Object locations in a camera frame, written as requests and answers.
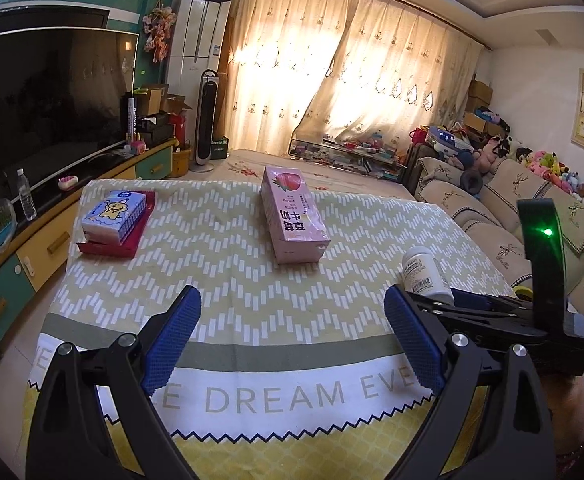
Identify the black tower fan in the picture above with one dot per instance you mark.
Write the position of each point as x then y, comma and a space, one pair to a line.
207, 120

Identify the red fire extinguisher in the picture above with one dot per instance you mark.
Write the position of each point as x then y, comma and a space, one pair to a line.
178, 127

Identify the small pink white object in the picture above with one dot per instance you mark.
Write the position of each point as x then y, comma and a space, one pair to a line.
68, 183

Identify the yellow bucket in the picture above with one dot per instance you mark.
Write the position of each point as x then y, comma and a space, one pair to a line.
182, 162

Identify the yellow rimmed trash bin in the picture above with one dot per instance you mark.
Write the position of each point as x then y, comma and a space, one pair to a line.
524, 291

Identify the grey neck pillow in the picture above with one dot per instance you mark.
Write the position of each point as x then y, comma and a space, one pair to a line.
471, 180

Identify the blue star patterned bag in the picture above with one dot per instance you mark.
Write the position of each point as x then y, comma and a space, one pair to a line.
441, 137

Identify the teal yellow television cabinet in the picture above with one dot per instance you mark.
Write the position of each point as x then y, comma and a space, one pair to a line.
37, 255

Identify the pink milk carton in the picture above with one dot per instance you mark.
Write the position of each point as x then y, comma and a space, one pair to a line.
292, 215

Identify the pile of plush toys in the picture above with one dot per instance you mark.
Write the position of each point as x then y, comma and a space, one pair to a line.
546, 160

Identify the person's right forearm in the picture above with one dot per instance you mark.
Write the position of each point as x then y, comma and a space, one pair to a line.
566, 410

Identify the beige sofa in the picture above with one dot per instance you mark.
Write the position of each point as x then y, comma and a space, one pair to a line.
501, 195

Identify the hanging flower decoration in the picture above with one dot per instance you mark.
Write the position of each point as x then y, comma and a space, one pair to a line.
159, 30

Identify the yellow patterned cloth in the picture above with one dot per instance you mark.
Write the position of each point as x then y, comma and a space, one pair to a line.
282, 460

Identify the open cardboard box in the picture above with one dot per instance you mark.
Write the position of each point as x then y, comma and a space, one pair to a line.
154, 97

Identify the small green box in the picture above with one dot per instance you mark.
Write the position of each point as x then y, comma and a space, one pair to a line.
220, 147

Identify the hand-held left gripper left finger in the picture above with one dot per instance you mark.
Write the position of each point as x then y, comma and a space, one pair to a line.
172, 345

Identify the cream embroidered curtain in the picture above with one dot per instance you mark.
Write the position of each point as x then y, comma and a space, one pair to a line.
272, 60
396, 50

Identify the floral cream sheet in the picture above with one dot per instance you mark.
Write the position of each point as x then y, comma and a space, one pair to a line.
242, 165

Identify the black box with white print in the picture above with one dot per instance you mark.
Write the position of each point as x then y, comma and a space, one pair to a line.
133, 120

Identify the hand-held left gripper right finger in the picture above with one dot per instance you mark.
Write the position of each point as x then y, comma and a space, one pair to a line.
416, 345

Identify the stack of cardboard boxes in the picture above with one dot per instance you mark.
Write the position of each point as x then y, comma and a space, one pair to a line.
479, 92

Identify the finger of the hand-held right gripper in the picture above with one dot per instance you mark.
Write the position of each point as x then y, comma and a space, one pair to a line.
471, 317
501, 301

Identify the flat red box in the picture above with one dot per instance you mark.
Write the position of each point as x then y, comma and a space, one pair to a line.
139, 232

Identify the black television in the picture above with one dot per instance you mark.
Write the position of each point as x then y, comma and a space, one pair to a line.
47, 100

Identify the white supplement bottle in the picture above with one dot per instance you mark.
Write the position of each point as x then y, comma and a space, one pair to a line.
426, 272

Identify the blue tissue pack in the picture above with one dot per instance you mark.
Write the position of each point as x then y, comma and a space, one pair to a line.
114, 212

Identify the cluttered glass coffee table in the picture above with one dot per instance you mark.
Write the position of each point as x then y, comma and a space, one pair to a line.
342, 152

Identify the clear water bottle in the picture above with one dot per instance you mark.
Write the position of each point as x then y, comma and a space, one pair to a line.
26, 197

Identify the green chevron tablecloth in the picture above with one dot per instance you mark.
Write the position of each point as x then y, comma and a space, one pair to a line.
222, 270

